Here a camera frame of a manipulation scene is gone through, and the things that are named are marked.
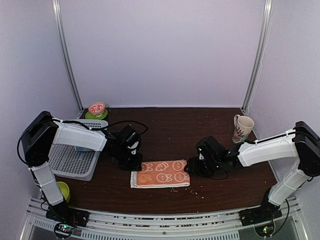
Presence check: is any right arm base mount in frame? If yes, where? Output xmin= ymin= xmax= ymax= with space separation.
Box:
xmin=238 ymin=207 xmax=283 ymax=227

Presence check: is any lime green bowl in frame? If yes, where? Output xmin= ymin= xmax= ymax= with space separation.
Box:
xmin=57 ymin=181 xmax=71 ymax=203

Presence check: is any red patterned small bowl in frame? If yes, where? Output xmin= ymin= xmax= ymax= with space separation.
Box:
xmin=88 ymin=102 xmax=106 ymax=117

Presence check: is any front aluminium rail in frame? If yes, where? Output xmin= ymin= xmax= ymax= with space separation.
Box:
xmin=24 ymin=211 xmax=303 ymax=240

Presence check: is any left aluminium frame post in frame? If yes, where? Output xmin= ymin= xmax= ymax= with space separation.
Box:
xmin=52 ymin=0 xmax=84 ymax=112

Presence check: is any right aluminium frame post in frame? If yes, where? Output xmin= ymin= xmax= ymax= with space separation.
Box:
xmin=241 ymin=0 xmax=274 ymax=115

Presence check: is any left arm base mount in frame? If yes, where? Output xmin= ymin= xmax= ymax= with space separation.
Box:
xmin=45 ymin=208 xmax=90 ymax=227

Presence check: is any beige bunny print towel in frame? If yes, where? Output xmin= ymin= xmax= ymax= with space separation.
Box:
xmin=130 ymin=159 xmax=190 ymax=189

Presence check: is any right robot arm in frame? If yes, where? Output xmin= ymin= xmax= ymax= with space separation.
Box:
xmin=184 ymin=121 xmax=320 ymax=221

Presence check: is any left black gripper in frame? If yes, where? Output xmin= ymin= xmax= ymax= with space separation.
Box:
xmin=115 ymin=145 xmax=143 ymax=171

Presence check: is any beige patterned mug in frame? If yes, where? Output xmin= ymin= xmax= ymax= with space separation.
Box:
xmin=232 ymin=114 xmax=255 ymax=144

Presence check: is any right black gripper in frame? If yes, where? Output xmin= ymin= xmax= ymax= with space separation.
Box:
xmin=183 ymin=156 xmax=221 ymax=179

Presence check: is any green saucer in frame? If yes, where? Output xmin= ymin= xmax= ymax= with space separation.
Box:
xmin=85 ymin=109 xmax=108 ymax=120

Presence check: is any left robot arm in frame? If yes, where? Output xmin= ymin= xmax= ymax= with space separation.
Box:
xmin=16 ymin=111 xmax=143 ymax=222

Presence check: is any blue polka dot towel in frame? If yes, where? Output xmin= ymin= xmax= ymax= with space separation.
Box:
xmin=74 ymin=146 xmax=92 ymax=152

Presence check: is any white plastic basket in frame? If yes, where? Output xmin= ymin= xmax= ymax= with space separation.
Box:
xmin=48 ymin=119 xmax=109 ymax=182

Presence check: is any left black cable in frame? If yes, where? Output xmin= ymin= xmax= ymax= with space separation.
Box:
xmin=16 ymin=119 xmax=149 ymax=166

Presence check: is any aluminium frame post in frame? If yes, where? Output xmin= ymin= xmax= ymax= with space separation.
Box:
xmin=52 ymin=0 xmax=84 ymax=112
xmin=241 ymin=0 xmax=274 ymax=115

